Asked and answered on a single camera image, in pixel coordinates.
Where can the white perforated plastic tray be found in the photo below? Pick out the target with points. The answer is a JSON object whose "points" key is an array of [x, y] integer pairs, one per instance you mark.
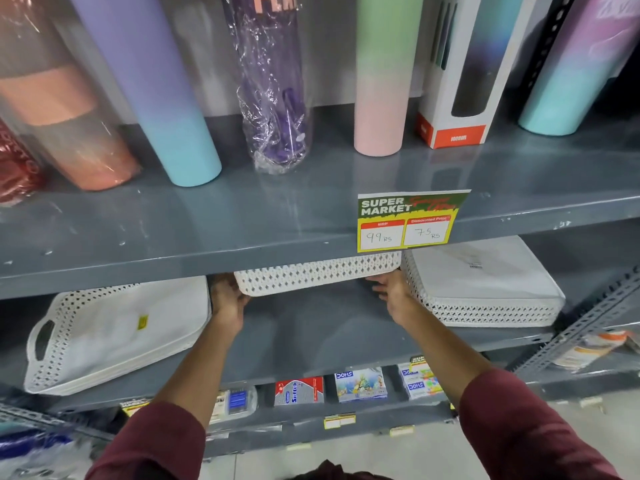
{"points": [[315, 274]]}

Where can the person's right thumb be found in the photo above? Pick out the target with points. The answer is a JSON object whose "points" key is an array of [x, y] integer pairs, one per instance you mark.
{"points": [[381, 278]]}

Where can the person's right forearm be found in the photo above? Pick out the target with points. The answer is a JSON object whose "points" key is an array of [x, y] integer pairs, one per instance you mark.
{"points": [[475, 384]]}

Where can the blue colourful crayon box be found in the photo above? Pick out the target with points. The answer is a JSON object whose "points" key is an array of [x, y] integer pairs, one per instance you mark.
{"points": [[360, 384]]}

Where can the purple blue gradient tumbler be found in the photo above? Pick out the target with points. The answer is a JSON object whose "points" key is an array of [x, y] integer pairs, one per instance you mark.
{"points": [[155, 94]]}

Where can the teal purple printed tumbler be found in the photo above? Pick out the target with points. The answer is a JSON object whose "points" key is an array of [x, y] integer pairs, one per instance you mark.
{"points": [[575, 69]]}

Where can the red glitter tumbler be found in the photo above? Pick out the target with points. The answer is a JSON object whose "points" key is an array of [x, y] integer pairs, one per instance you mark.
{"points": [[15, 169]]}

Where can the person's left fingers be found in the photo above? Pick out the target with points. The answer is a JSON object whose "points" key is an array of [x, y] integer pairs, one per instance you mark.
{"points": [[243, 301]]}

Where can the peach frosted tumbler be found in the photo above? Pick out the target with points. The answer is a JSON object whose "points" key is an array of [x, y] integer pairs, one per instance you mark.
{"points": [[65, 109]]}

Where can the white orange packet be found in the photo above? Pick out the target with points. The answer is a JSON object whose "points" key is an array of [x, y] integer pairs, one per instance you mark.
{"points": [[592, 347]]}

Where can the red white stationery box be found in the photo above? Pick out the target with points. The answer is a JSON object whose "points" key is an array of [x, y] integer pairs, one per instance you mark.
{"points": [[299, 391]]}

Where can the grey metal shelf rack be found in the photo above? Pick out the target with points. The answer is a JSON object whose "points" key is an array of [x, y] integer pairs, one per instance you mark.
{"points": [[280, 219]]}

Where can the white boxed bottle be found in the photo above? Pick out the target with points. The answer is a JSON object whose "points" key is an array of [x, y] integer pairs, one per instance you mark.
{"points": [[465, 69]]}

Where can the blue white stationery boxes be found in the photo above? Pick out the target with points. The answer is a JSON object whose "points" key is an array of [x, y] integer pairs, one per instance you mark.
{"points": [[420, 384]]}

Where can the person's left hand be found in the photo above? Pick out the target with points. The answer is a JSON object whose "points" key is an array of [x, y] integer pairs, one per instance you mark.
{"points": [[225, 302]]}

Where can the clear pencil case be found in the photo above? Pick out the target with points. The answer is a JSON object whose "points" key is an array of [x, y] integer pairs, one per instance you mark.
{"points": [[235, 402]]}

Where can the purple bottle in plastic wrap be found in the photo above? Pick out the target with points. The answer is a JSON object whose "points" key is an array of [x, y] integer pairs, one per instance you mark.
{"points": [[272, 94]]}

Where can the small green yellow sign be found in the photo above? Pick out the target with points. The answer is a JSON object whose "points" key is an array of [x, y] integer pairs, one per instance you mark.
{"points": [[420, 365]]}

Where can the person's right hand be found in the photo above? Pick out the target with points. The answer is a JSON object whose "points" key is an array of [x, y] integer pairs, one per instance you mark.
{"points": [[397, 294]]}

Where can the yellow shelf price label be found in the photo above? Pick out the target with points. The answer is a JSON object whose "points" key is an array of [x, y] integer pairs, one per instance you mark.
{"points": [[340, 421], [134, 406]]}

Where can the stack of white perforated trays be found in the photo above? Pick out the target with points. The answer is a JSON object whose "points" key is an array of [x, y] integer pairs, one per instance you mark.
{"points": [[485, 284]]}

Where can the blue plastic packets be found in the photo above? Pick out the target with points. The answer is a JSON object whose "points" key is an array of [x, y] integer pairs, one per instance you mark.
{"points": [[40, 457]]}

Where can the person's left forearm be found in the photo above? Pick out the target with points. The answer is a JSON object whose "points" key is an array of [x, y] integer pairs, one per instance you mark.
{"points": [[185, 384]]}

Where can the green pink gradient tumbler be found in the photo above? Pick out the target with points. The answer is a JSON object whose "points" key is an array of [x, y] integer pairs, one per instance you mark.
{"points": [[385, 79]]}

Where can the green yellow price sign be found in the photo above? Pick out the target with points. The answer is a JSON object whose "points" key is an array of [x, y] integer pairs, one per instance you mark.
{"points": [[407, 222]]}

